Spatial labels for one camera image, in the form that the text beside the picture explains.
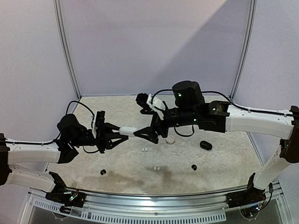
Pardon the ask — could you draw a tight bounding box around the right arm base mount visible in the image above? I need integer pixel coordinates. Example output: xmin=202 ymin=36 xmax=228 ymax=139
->
xmin=226 ymin=186 xmax=266 ymax=208

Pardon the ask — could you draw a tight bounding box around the black earbud charging case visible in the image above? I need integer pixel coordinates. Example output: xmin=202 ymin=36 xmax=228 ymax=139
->
xmin=199 ymin=140 xmax=213 ymax=151

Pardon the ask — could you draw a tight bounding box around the left aluminium corner post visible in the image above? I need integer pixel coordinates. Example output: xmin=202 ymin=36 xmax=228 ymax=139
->
xmin=53 ymin=0 xmax=82 ymax=99

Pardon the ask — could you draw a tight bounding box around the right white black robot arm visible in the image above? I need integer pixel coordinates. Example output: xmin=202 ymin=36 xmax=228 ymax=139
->
xmin=134 ymin=81 xmax=299 ymax=203

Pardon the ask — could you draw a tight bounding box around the aluminium front rail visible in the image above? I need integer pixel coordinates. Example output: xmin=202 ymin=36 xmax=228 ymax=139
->
xmin=20 ymin=182 xmax=292 ymax=224

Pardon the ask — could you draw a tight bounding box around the aluminium corner post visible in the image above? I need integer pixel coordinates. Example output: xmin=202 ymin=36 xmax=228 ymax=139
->
xmin=229 ymin=0 xmax=257 ymax=100
xmin=53 ymin=0 xmax=82 ymax=99

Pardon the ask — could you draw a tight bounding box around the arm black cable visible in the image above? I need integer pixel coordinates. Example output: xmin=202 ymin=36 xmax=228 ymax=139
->
xmin=0 ymin=100 xmax=99 ymax=154
xmin=151 ymin=89 xmax=299 ymax=137

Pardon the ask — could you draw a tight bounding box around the black earbud right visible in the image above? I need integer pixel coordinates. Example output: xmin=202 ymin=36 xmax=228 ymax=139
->
xmin=192 ymin=164 xmax=197 ymax=171

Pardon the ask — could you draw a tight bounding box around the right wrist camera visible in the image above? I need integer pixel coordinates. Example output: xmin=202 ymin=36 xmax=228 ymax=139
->
xmin=135 ymin=93 xmax=167 ymax=120

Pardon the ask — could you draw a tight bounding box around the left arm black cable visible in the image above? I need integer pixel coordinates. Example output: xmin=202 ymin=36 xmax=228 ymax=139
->
xmin=0 ymin=100 xmax=99 ymax=154

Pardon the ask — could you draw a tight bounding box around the right aluminium corner post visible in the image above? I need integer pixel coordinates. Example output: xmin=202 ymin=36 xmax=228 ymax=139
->
xmin=229 ymin=0 xmax=257 ymax=100

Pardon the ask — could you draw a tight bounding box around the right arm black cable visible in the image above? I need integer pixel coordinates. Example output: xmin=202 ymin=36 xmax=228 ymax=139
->
xmin=151 ymin=89 xmax=299 ymax=137

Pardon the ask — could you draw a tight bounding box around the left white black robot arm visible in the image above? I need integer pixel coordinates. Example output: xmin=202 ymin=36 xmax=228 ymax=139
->
xmin=0 ymin=112 xmax=137 ymax=203

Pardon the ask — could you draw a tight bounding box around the white oblong charging case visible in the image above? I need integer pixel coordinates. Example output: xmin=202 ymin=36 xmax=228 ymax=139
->
xmin=119 ymin=126 xmax=138 ymax=137

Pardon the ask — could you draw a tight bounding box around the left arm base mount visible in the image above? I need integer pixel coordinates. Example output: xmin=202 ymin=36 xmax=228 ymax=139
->
xmin=45 ymin=189 xmax=87 ymax=208

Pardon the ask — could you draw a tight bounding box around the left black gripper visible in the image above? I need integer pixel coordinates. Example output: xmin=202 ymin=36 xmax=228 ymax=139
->
xmin=70 ymin=122 xmax=128 ymax=154

